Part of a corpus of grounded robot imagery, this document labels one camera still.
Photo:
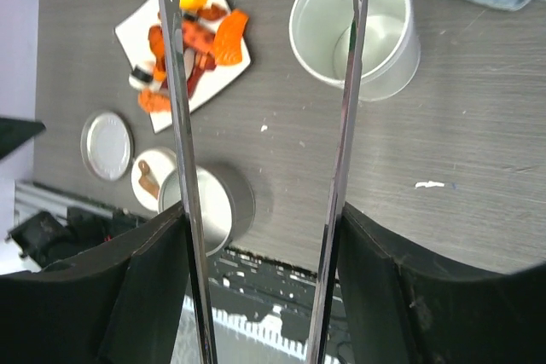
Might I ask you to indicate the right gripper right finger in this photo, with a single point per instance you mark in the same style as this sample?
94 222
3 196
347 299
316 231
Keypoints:
407 304

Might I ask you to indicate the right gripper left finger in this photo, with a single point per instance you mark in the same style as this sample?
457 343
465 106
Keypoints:
118 302

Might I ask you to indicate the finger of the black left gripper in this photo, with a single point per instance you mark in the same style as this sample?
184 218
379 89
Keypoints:
14 132

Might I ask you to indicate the white square plate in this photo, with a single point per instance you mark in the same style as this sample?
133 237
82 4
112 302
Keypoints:
141 38

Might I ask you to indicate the metal tongs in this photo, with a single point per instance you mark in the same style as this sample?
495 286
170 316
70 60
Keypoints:
171 23

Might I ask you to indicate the orange salmon slice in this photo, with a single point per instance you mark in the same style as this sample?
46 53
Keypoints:
226 46

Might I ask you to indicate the tall metal container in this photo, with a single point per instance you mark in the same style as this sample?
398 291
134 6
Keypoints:
321 35

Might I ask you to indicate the shallow round metal tin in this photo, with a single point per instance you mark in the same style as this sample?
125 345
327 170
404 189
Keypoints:
227 205

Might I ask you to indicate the black white sushi roll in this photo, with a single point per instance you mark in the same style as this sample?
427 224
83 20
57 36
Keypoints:
140 78

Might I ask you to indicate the orange fried food piece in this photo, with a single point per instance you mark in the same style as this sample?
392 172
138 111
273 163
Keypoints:
153 102

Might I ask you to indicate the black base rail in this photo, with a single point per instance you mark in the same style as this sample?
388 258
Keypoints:
261 309

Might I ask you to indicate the white lid with leather strap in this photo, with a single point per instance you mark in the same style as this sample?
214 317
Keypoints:
149 171

